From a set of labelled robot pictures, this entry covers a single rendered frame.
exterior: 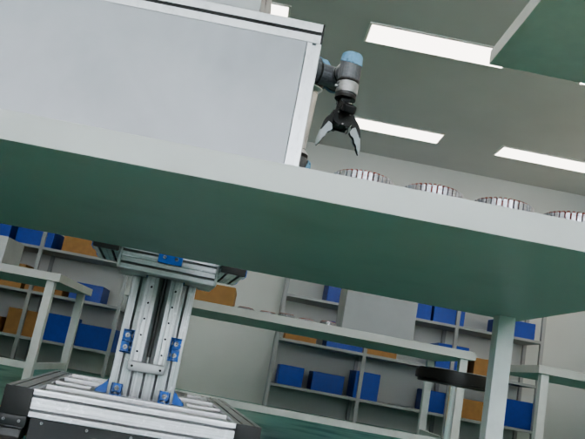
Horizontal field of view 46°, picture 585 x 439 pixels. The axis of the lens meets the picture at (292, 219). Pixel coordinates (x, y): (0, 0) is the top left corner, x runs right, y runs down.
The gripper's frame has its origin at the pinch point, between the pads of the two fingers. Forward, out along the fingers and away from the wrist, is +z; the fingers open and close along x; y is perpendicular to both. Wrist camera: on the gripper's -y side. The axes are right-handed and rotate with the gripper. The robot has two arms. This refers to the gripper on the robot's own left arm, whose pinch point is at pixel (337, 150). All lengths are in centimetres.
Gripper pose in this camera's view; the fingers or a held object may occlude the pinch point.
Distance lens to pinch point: 228.1
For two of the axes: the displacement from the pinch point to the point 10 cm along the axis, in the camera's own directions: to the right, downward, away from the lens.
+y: -2.0, 1.7, 9.6
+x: -9.6, -2.2, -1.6
